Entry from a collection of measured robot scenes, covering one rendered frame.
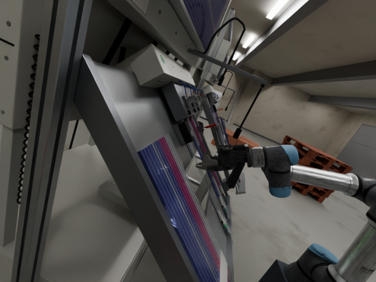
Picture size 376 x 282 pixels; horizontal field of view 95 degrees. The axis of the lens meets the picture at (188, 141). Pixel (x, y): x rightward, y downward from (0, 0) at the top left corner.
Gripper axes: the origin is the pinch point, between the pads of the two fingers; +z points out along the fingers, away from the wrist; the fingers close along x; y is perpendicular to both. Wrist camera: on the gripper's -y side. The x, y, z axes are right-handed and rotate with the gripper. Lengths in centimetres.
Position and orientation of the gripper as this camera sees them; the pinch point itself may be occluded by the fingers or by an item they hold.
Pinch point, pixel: (199, 166)
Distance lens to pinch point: 71.2
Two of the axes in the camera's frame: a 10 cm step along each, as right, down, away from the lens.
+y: -1.5, -9.7, -2.0
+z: -9.7, 1.0, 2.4
